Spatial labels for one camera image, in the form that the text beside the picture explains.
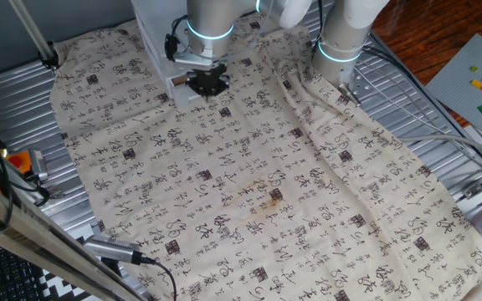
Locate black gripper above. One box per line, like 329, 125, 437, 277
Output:
185, 61, 231, 100

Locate white drawer cabinet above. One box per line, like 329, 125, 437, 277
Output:
131, 0, 209, 106

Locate beige calligraphy print tablecloth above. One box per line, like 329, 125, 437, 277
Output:
49, 10, 482, 301

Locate silver metal connector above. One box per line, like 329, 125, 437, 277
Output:
337, 82, 362, 109

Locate black bar clamp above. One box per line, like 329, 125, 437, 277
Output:
39, 40, 61, 70

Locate grey metal clamp device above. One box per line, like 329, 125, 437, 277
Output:
28, 148, 50, 182

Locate slanted aluminium bar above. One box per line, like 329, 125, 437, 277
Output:
8, 0, 58, 64

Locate orange button box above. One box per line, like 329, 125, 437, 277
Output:
6, 150, 33, 175

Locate grey brick baseplate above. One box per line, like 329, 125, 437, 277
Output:
424, 33, 482, 140

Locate black white marker board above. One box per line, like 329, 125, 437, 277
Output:
34, 267, 105, 301

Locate black keyboard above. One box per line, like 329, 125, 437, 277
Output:
0, 237, 49, 301

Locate silver camera mount bracket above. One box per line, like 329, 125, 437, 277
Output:
172, 44, 218, 69

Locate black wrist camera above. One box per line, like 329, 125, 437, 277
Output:
164, 33, 180, 62

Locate black camera cable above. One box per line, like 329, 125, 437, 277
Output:
164, 13, 190, 47

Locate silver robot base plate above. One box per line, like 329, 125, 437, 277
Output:
336, 57, 379, 106

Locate black hub cable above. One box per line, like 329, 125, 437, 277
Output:
139, 255, 178, 301

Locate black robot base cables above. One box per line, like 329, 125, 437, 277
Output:
361, 43, 482, 173

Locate aluminium frame beam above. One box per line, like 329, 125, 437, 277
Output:
0, 171, 151, 301

